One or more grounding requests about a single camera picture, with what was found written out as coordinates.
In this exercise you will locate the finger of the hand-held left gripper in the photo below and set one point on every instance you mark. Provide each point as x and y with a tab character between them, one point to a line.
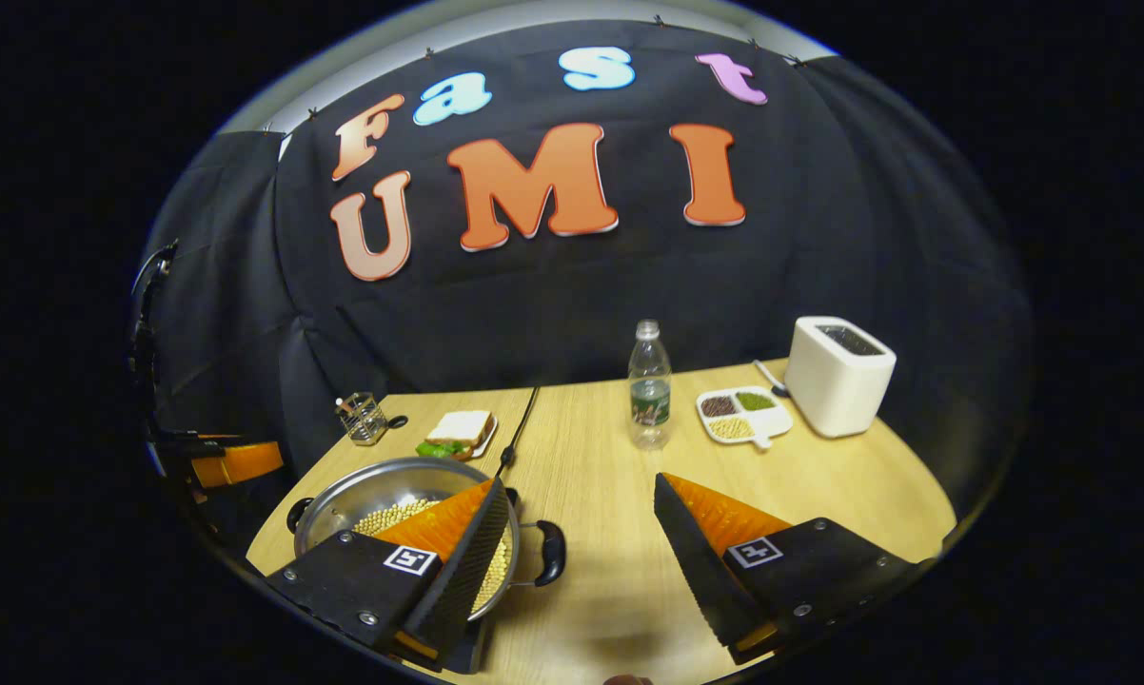
239	463

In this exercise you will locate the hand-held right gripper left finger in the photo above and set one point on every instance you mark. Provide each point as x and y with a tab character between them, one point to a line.
463	580

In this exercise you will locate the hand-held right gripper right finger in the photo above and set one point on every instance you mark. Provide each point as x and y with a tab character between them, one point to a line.
700	580

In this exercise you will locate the heap of soybeans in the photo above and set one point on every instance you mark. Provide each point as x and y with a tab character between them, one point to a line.
391	517

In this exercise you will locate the small metal mesh holder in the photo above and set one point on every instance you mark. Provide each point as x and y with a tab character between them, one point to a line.
363	423

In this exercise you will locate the small white plate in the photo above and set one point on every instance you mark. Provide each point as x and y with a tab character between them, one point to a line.
489	440

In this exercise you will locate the sandwich with lettuce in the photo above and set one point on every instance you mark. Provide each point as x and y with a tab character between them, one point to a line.
458	425

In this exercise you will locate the white divided tray with beans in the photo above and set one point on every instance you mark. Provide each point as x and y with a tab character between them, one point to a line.
772	419

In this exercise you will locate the clear plastic water bottle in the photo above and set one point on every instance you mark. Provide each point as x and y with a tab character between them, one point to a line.
649	400

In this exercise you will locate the white toaster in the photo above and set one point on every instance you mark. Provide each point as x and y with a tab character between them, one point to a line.
834	390

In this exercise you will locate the black backdrop cloth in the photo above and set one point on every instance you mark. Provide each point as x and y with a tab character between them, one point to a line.
819	238

